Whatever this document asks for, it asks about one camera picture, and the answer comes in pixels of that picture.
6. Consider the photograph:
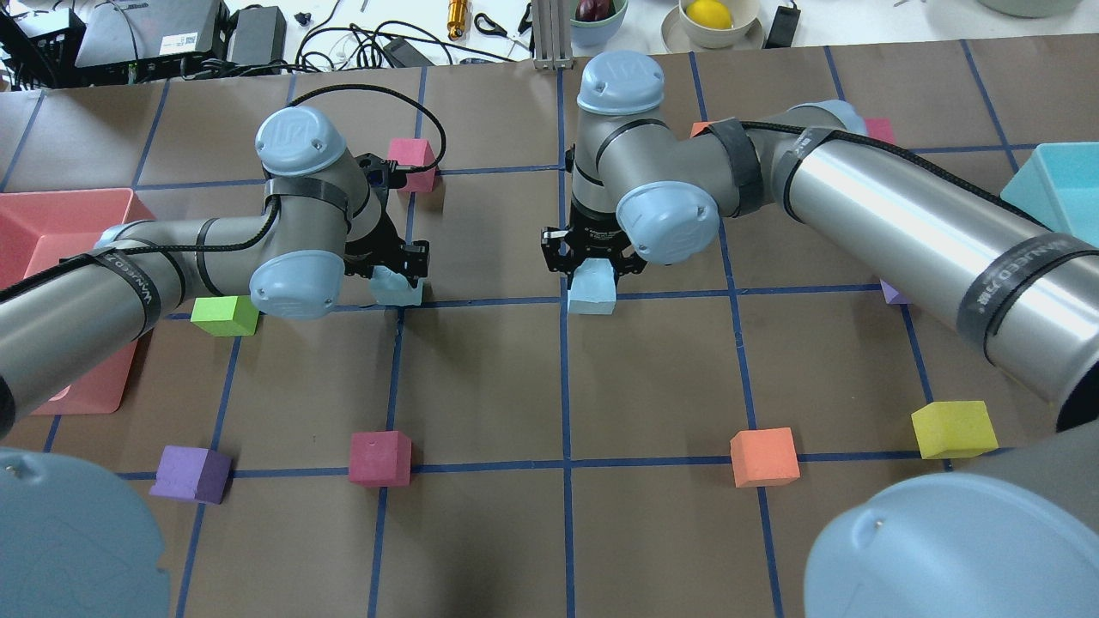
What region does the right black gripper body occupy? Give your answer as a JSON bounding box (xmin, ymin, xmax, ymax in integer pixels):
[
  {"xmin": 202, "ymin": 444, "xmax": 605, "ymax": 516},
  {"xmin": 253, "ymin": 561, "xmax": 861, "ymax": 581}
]
[{"xmin": 539, "ymin": 227, "xmax": 647, "ymax": 277}]

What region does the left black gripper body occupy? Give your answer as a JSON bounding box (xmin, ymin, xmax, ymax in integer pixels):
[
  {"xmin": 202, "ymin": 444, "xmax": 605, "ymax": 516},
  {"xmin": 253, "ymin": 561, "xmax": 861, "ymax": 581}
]
[{"xmin": 343, "ymin": 154, "xmax": 429, "ymax": 284}]

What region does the yellow foam block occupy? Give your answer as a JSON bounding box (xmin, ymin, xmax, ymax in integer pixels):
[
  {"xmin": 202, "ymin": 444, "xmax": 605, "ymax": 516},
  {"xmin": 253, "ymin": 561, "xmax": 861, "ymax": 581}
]
[{"xmin": 910, "ymin": 400, "xmax": 1000, "ymax": 460}]

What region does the small black adapter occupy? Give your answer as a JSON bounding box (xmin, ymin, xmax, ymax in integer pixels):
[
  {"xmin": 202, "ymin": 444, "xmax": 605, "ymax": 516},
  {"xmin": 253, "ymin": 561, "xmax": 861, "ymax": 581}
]
[{"xmin": 762, "ymin": 4, "xmax": 801, "ymax": 48}]

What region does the red foam block with hole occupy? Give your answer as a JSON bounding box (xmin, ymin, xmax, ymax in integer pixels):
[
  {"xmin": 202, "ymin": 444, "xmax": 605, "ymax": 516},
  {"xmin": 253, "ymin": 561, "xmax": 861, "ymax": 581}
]
[{"xmin": 347, "ymin": 430, "xmax": 413, "ymax": 488}]

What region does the black braided cable left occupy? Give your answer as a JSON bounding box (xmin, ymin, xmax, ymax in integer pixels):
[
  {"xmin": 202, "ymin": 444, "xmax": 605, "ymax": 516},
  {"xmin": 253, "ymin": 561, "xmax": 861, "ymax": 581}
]
[{"xmin": 0, "ymin": 82, "xmax": 448, "ymax": 301}]

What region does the black power brick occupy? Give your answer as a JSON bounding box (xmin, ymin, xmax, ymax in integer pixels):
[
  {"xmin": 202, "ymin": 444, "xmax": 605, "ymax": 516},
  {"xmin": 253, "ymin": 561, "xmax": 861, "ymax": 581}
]
[{"xmin": 227, "ymin": 5, "xmax": 287, "ymax": 66}]

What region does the brass cylinder tool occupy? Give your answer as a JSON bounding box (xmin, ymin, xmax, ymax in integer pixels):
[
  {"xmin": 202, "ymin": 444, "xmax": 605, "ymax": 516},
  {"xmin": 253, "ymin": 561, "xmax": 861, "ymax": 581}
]
[{"xmin": 446, "ymin": 0, "xmax": 470, "ymax": 40}]

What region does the cyan plastic bin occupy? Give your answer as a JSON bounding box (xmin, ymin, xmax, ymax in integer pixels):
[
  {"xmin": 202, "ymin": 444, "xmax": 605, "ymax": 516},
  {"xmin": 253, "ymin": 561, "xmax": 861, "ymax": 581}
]
[{"xmin": 1000, "ymin": 142, "xmax": 1098, "ymax": 246}]

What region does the green bowl with fruit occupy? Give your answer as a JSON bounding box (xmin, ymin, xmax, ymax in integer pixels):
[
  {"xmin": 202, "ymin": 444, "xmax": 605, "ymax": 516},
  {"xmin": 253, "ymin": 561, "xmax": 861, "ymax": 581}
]
[{"xmin": 568, "ymin": 1, "xmax": 628, "ymax": 48}]

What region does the beige bowl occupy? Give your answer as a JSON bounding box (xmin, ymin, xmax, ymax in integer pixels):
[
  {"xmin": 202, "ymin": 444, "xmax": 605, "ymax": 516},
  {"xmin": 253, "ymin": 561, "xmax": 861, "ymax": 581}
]
[{"xmin": 677, "ymin": 1, "xmax": 764, "ymax": 49}]

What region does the red foam block corner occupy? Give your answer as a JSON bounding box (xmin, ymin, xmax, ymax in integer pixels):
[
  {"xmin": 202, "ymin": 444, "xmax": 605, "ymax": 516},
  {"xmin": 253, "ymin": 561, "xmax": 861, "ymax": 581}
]
[{"xmin": 865, "ymin": 118, "xmax": 896, "ymax": 145}]

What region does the light blue foam block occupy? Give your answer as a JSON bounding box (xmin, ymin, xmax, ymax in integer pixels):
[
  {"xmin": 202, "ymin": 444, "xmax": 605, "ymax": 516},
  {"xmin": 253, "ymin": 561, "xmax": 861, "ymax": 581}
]
[{"xmin": 567, "ymin": 257, "xmax": 617, "ymax": 314}]

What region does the orange foam block far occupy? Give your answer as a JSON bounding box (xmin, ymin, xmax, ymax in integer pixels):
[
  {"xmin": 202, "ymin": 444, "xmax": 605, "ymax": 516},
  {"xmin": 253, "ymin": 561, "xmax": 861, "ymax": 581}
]
[{"xmin": 730, "ymin": 427, "xmax": 801, "ymax": 488}]

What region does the yellow lemon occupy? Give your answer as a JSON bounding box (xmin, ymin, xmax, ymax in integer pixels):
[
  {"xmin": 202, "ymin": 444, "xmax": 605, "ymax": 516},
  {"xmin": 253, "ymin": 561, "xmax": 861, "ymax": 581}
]
[{"xmin": 682, "ymin": 0, "xmax": 734, "ymax": 30}]

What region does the purple foam block right side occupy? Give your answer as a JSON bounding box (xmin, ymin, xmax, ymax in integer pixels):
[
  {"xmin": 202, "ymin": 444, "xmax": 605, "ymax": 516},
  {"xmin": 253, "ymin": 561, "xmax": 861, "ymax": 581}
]
[{"xmin": 149, "ymin": 445, "xmax": 233, "ymax": 505}]

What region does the light blue foam block dented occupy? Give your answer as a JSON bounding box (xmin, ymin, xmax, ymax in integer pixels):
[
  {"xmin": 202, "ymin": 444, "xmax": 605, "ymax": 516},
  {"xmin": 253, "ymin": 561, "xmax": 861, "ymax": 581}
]
[{"xmin": 368, "ymin": 265, "xmax": 424, "ymax": 306}]

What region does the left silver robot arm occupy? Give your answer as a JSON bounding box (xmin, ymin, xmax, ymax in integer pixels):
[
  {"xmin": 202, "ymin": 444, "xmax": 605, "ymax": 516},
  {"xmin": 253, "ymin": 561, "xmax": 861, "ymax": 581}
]
[{"xmin": 3, "ymin": 102, "xmax": 434, "ymax": 617}]

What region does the black electronics box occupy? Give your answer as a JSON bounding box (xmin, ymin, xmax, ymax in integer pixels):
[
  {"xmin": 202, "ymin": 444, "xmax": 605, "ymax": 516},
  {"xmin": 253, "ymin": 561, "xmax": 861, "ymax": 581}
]
[{"xmin": 75, "ymin": 1, "xmax": 230, "ymax": 73}]

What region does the purple foam block left side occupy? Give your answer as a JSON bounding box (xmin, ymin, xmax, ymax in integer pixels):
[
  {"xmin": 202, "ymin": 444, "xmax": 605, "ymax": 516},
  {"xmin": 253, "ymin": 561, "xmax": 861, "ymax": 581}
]
[{"xmin": 879, "ymin": 279, "xmax": 912, "ymax": 306}]

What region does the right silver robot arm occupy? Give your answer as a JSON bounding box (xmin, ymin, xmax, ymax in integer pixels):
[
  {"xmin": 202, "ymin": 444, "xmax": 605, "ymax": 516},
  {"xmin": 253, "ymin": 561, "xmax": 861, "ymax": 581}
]
[{"xmin": 539, "ymin": 51, "xmax": 1098, "ymax": 617}]

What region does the red foam block near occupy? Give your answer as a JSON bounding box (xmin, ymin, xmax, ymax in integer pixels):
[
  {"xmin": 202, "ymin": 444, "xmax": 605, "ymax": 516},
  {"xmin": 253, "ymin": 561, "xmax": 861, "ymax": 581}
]
[{"xmin": 387, "ymin": 137, "xmax": 436, "ymax": 194}]

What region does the pink plastic bin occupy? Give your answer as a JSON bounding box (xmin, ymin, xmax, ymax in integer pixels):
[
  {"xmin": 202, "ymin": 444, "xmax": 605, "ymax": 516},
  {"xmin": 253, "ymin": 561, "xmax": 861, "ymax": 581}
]
[{"xmin": 1, "ymin": 188, "xmax": 154, "ymax": 417}]

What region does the aluminium frame post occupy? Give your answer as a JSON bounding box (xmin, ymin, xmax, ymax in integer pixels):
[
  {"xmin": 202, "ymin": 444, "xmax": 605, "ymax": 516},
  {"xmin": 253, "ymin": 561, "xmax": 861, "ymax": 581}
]
[{"xmin": 531, "ymin": 0, "xmax": 574, "ymax": 70}]

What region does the purple foam block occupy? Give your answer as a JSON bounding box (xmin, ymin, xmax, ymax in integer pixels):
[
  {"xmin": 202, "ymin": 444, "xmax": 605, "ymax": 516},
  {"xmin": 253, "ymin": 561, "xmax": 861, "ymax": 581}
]
[
  {"xmin": 149, "ymin": 445, "xmax": 233, "ymax": 505},
  {"xmin": 879, "ymin": 279, "xmax": 912, "ymax": 306}
]

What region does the green foam block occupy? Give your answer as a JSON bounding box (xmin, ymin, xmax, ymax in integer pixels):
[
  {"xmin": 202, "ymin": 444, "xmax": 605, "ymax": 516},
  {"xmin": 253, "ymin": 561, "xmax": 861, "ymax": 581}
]
[{"xmin": 190, "ymin": 296, "xmax": 259, "ymax": 336}]

